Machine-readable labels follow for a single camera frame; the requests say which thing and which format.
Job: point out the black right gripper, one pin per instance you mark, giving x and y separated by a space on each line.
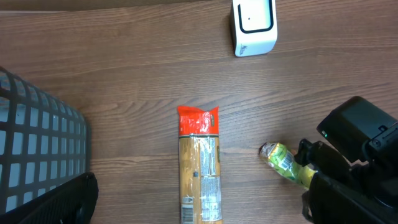
376 180

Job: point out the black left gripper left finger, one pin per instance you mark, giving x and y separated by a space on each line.
70 203

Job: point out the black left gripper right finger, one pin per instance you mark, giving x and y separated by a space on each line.
332 202

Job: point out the green yellow snack packet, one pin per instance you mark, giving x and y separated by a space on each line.
281 159

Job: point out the orange noodle packet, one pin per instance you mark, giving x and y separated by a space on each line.
199 164

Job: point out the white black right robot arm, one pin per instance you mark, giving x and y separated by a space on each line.
369 149

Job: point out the white barcode scanner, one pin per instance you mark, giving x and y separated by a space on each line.
253 27

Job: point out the dark grey plastic basket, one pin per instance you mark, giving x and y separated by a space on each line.
44 142

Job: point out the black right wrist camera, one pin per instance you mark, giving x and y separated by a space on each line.
352 124

